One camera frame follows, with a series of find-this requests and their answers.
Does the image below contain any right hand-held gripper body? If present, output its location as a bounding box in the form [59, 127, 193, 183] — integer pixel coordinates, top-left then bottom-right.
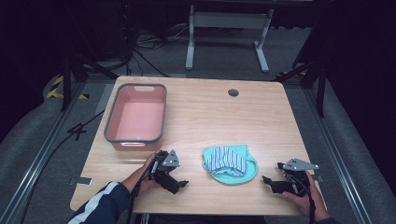
[271, 157, 320, 197]

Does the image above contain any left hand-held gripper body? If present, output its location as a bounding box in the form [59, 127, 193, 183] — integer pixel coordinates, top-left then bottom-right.
[148, 148, 182, 195]

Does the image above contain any pink basket with grey rim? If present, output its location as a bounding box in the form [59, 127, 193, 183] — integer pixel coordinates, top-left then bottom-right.
[103, 83, 168, 152]

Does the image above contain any teal and striped garment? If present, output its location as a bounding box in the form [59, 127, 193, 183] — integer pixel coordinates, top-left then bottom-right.
[202, 144, 259, 186]

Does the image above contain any person's right hand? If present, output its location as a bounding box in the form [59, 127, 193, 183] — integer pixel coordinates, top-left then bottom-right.
[281, 170, 329, 218]

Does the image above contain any person's left hand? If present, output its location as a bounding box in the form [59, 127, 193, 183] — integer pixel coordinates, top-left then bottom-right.
[135, 151, 161, 196]

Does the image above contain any black tape cross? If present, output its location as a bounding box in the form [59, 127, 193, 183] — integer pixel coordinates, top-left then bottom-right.
[67, 122, 89, 142]

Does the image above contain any black metal stand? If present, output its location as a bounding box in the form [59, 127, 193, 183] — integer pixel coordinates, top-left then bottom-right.
[274, 57, 329, 119]
[60, 50, 120, 113]

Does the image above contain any yellow black hazard tape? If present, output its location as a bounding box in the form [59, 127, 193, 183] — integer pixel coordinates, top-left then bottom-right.
[46, 75, 91, 101]

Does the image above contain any right hand-held gripper black cable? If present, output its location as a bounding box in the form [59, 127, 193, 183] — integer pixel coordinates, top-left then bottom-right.
[305, 185, 317, 224]

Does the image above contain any hand-held gripper black cable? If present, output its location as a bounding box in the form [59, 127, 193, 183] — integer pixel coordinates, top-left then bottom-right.
[305, 185, 317, 224]
[125, 160, 158, 224]

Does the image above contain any left hand-held gripper black cable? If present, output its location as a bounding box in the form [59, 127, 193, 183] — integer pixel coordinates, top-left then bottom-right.
[125, 160, 158, 224]

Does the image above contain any aluminium floor rail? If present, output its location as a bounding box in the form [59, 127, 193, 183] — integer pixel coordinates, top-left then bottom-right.
[0, 79, 89, 224]
[302, 87, 374, 224]

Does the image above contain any bundle of black floor cables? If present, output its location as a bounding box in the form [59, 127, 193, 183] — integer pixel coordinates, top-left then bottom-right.
[125, 18, 191, 78]

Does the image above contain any black floor cable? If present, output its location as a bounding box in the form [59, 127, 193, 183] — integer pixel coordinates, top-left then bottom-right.
[18, 110, 106, 224]

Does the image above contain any white metal desk frame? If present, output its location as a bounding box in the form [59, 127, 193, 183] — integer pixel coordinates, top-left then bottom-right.
[185, 4, 275, 75]

